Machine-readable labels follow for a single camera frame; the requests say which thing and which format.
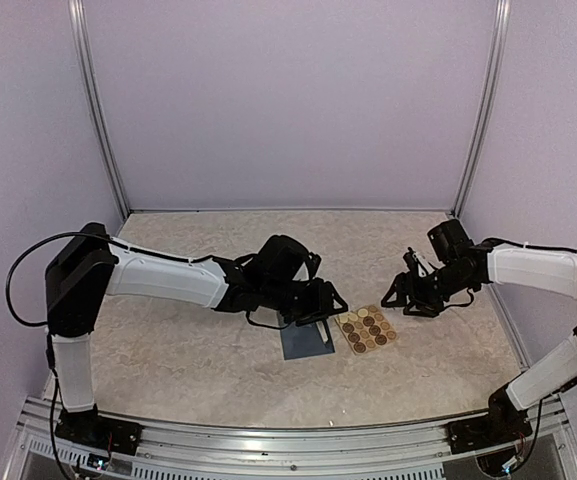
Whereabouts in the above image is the blue paper envelope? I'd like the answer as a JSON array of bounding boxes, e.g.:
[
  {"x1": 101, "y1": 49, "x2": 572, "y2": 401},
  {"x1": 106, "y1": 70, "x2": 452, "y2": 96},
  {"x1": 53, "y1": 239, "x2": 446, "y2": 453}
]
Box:
[{"x1": 280, "y1": 322, "x2": 335, "y2": 360}]

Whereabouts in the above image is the left aluminium frame post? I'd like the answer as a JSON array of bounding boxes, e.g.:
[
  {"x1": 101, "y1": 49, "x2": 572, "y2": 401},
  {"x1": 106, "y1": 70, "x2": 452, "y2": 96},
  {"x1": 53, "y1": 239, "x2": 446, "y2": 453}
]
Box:
[{"x1": 67, "y1": 0, "x2": 132, "y2": 220}]

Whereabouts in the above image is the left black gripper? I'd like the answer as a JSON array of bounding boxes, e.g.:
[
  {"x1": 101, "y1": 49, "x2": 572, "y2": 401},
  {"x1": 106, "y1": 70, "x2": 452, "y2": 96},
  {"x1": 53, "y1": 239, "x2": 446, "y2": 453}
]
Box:
[{"x1": 263, "y1": 278, "x2": 350, "y2": 328}]

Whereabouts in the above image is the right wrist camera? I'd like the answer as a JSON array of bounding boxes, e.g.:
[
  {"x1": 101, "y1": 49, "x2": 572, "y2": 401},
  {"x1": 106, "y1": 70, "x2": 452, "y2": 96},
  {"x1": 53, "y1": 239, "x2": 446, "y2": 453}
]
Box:
[{"x1": 403, "y1": 247, "x2": 437, "y2": 278}]

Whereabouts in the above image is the right aluminium frame post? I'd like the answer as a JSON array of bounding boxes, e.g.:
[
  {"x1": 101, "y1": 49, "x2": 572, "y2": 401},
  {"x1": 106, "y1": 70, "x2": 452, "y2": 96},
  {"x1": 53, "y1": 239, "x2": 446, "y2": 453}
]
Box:
[{"x1": 451, "y1": 0, "x2": 511, "y2": 218}]

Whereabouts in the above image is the brown sticker sheet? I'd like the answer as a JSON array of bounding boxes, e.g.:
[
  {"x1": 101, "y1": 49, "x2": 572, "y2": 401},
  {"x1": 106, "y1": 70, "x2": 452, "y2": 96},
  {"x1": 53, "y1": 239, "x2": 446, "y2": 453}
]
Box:
[{"x1": 334, "y1": 305, "x2": 398, "y2": 355}]

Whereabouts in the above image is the front aluminium rail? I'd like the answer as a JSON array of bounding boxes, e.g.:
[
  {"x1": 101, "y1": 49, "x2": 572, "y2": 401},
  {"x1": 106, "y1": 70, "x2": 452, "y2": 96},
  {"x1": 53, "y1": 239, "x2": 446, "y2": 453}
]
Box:
[{"x1": 1, "y1": 399, "x2": 577, "y2": 479}]

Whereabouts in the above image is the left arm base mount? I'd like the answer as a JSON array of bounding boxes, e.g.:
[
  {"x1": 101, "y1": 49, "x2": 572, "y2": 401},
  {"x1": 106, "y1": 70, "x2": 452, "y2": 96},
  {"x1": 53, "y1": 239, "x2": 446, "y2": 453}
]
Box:
[{"x1": 55, "y1": 405, "x2": 143, "y2": 456}]

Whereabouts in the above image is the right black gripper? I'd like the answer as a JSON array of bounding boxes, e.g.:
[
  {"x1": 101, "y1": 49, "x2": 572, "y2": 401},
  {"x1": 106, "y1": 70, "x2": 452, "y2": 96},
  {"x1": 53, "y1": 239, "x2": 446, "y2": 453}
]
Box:
[{"x1": 382, "y1": 263, "x2": 475, "y2": 317}]

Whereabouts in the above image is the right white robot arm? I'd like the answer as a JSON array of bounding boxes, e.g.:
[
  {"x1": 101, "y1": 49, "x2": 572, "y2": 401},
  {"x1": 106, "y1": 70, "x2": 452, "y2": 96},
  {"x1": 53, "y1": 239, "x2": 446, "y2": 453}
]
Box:
[{"x1": 381, "y1": 219, "x2": 577, "y2": 444}]

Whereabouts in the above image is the beige letter with border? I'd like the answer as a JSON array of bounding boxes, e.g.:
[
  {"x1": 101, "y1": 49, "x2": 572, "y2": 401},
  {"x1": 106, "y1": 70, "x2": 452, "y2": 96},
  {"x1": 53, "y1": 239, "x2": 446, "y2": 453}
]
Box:
[{"x1": 317, "y1": 321, "x2": 333, "y2": 345}]

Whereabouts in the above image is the aluminium frame post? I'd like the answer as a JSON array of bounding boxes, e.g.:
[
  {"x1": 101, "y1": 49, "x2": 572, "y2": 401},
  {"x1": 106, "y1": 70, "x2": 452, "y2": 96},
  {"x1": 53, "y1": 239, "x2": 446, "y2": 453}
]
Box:
[
  {"x1": 67, "y1": 0, "x2": 132, "y2": 220},
  {"x1": 451, "y1": 0, "x2": 511, "y2": 218}
]

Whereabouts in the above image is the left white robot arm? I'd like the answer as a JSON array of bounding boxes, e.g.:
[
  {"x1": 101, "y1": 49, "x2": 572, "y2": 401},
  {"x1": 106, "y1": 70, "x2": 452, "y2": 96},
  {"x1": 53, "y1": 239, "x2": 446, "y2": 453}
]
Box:
[{"x1": 4, "y1": 222, "x2": 348, "y2": 445}]

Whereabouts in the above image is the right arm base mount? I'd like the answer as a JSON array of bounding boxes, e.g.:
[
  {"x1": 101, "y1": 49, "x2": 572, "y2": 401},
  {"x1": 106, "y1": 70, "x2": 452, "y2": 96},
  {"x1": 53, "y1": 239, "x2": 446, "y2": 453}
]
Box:
[{"x1": 446, "y1": 388, "x2": 533, "y2": 454}]

